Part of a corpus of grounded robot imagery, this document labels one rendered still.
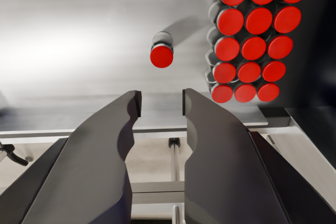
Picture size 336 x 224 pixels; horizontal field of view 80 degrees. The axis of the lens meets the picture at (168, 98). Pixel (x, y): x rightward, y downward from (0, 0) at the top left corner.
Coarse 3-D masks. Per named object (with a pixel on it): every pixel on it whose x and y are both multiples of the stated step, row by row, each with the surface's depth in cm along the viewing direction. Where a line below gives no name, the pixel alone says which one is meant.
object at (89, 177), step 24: (120, 96) 11; (96, 120) 9; (120, 120) 9; (72, 144) 8; (96, 144) 8; (120, 144) 8; (72, 168) 7; (96, 168) 7; (120, 168) 7; (48, 192) 6; (72, 192) 6; (96, 192) 6; (120, 192) 6; (48, 216) 5; (72, 216) 5; (96, 216) 5; (120, 216) 6
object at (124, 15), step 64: (0, 0) 19; (64, 0) 19; (128, 0) 19; (192, 0) 19; (0, 64) 23; (64, 64) 23; (128, 64) 23; (192, 64) 23; (0, 128) 24; (64, 128) 24
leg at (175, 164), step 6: (174, 144) 131; (174, 150) 126; (174, 156) 122; (174, 162) 119; (174, 168) 115; (174, 174) 112; (174, 180) 108; (174, 210) 95; (180, 210) 96; (174, 216) 93; (180, 216) 93; (174, 222) 91; (180, 222) 91
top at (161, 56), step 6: (156, 48) 17; (162, 48) 17; (168, 48) 17; (150, 54) 18; (156, 54) 18; (162, 54) 18; (168, 54) 18; (150, 60) 18; (156, 60) 18; (162, 60) 18; (168, 60) 18; (156, 66) 18; (162, 66) 18
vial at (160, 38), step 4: (160, 32) 21; (164, 32) 21; (156, 36) 20; (160, 36) 19; (164, 36) 19; (168, 36) 20; (152, 40) 20; (156, 40) 19; (160, 40) 18; (164, 40) 18; (168, 40) 19; (172, 40) 21; (152, 44) 19; (156, 44) 18; (160, 44) 18; (164, 44) 18; (168, 44) 18; (172, 44) 19; (152, 48) 18; (172, 48) 19; (172, 52) 19
